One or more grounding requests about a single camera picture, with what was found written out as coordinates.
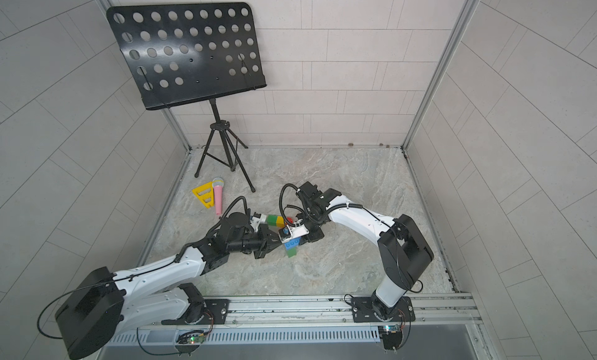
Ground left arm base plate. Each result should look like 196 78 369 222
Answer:
161 299 230 326

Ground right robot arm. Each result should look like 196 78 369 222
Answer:
278 182 435 321

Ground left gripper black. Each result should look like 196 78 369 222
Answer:
228 225 289 260

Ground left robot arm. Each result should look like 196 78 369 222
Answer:
54 208 281 359

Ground yellow plastic triangle frame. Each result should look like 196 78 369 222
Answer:
191 181 215 208

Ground pink toy microphone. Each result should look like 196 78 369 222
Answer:
212 177 224 217

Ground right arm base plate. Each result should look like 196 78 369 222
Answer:
345 296 416 324

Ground white ventilation grille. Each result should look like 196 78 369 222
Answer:
108 326 381 348

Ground black perforated music stand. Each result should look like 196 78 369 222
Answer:
106 2 267 171

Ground green lego brick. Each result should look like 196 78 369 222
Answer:
286 247 297 257
266 215 278 226

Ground aluminium mounting rail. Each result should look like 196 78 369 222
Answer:
90 292 484 332

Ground yellow lego brick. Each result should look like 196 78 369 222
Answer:
275 216 285 228

